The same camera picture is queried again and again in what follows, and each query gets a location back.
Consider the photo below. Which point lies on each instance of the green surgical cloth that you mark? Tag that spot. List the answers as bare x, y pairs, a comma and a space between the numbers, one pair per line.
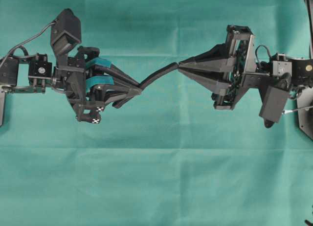
167, 157

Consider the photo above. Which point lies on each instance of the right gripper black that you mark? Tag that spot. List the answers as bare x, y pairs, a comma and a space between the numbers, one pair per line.
234, 66

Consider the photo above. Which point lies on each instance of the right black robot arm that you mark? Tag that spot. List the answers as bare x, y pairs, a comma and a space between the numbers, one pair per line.
279, 64

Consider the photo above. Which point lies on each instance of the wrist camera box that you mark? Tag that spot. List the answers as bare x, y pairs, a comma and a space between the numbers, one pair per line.
274, 95
65, 36

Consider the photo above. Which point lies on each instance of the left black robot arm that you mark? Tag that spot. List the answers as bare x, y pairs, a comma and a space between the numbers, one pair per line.
31, 74

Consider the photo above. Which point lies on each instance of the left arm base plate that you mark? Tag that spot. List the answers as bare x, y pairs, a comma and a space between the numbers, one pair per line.
2, 106

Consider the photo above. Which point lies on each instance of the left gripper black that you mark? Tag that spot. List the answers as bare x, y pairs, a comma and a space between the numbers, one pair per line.
106, 83

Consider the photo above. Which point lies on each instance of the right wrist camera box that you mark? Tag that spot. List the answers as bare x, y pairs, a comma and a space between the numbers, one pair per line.
274, 95

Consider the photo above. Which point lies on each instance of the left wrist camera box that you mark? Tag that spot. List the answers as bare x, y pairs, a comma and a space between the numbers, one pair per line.
65, 36

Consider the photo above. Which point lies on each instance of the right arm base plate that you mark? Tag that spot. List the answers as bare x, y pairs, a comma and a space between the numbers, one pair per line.
305, 116

